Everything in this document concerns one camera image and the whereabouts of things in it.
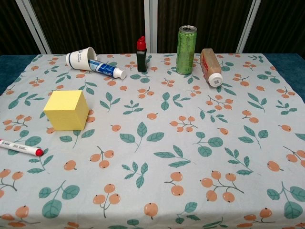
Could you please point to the yellow cube block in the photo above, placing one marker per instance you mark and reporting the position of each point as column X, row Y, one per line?
column 66, row 112

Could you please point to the brown drink bottle white cap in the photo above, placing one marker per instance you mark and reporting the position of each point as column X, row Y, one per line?
column 210, row 65

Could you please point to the floral fruit print tablecloth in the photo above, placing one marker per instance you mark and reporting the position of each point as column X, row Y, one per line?
column 152, row 152

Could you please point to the green drink can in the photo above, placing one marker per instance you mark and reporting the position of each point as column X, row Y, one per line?
column 186, row 52

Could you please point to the white paper cup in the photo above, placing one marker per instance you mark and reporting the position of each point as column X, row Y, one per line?
column 78, row 59

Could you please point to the red-capped white marker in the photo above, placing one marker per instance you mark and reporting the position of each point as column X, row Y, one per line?
column 19, row 146

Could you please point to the white partition frame post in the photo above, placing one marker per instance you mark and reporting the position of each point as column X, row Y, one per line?
column 35, row 26
column 150, row 19
column 247, row 26

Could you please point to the blue white toothpaste tube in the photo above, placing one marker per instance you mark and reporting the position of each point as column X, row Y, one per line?
column 107, row 69

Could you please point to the dark ribbed partition panel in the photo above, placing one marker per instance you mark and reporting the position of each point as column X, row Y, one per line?
column 95, row 23
column 281, row 26
column 12, row 26
column 214, row 21

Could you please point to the small black red-capped bottle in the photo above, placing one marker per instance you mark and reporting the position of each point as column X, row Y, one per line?
column 142, row 59

